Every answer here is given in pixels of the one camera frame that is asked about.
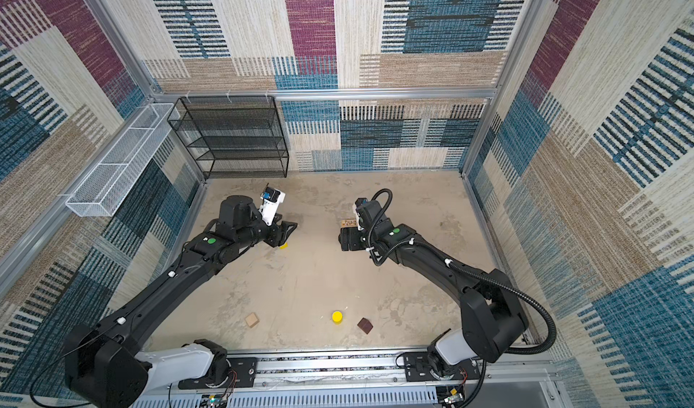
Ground small square wood block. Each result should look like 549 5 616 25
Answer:
244 312 260 328

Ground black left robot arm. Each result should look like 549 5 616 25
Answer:
64 187 297 407

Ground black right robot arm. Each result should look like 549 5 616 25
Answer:
339 198 529 378

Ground yellow cylinder block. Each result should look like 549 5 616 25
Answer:
331 310 343 324

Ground dark brown square block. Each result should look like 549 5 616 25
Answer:
357 318 373 334

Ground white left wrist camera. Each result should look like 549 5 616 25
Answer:
260 185 286 226

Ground black wire shelf rack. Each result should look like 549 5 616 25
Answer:
167 95 289 180

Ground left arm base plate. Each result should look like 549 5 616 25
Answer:
175 357 258 390

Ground aluminium front rail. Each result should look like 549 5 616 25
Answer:
133 347 571 407

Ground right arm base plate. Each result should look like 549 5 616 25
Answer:
395 351 480 382

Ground white wire mesh basket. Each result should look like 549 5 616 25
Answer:
66 104 174 218

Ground black corrugated cable conduit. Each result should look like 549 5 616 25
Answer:
367 188 558 408

